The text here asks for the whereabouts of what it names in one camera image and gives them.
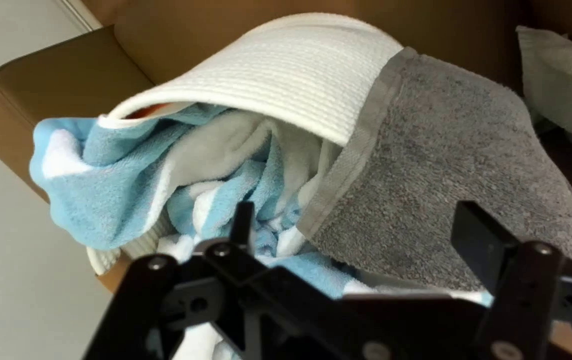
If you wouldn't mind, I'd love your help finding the pale green cloth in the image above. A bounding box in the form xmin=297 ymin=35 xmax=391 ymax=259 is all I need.
xmin=514 ymin=23 xmax=572 ymax=153

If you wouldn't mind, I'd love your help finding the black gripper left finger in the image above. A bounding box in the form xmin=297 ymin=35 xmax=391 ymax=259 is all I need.
xmin=82 ymin=198 xmax=394 ymax=360

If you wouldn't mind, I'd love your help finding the gray towel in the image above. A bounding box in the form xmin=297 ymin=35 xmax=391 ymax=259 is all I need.
xmin=297 ymin=46 xmax=572 ymax=295

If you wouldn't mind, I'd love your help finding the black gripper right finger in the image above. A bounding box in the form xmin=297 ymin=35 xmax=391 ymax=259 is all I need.
xmin=449 ymin=198 xmax=572 ymax=360

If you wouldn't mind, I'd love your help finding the blue and white towel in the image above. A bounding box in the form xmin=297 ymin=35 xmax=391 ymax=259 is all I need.
xmin=28 ymin=102 xmax=497 ymax=360

